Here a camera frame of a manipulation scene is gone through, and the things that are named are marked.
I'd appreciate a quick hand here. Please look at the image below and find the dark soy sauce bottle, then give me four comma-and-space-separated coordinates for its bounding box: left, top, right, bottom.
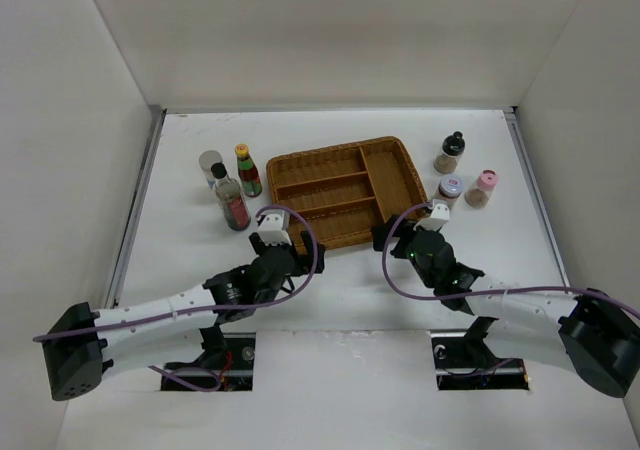
212, 163, 251, 231

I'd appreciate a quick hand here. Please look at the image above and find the red chili sauce bottle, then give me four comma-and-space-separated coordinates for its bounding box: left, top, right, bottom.
235, 143, 262, 198

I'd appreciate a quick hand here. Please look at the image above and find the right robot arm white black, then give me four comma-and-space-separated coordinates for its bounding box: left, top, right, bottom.
371, 215, 639, 398

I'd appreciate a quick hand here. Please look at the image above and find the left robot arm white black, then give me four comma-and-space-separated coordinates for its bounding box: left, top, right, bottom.
34, 231, 325, 401

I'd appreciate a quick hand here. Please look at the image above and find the brown wicker divided tray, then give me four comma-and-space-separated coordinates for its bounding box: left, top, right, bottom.
266, 136, 427, 250

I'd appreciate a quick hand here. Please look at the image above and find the red label spice jar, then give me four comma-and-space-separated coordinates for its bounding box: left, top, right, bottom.
434, 173, 464, 209

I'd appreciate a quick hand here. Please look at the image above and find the pink cap spice shaker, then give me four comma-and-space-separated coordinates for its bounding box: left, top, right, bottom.
464, 169, 499, 209

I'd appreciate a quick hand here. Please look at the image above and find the silver lid blue jar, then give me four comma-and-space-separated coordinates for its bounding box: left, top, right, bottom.
198, 150, 223, 189

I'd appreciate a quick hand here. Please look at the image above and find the black cap pepper shaker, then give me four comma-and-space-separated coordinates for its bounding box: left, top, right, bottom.
433, 131, 466, 174

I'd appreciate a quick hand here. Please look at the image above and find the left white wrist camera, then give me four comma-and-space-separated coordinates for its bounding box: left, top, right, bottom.
257, 209, 292, 246

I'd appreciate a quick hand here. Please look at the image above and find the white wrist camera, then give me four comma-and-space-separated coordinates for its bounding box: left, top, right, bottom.
414, 200, 450, 232
257, 209, 292, 246

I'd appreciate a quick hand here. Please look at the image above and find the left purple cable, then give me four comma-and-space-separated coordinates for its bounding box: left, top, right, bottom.
32, 204, 321, 394

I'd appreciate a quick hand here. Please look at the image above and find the purple cable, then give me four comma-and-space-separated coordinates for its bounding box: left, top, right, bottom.
380, 200, 640, 321
32, 204, 321, 394

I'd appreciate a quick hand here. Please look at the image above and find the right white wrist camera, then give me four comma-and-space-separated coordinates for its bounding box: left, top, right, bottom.
414, 200, 450, 232

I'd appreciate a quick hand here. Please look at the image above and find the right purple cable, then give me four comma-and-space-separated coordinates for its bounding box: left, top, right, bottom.
380, 200, 640, 321

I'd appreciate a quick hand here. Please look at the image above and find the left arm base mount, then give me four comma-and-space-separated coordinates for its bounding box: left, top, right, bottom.
160, 328, 256, 392

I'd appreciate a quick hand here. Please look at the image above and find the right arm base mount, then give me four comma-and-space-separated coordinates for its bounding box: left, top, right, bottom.
431, 317, 529, 391

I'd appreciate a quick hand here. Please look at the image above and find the aluminium table edge rail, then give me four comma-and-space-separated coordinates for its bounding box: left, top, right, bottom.
102, 105, 166, 308

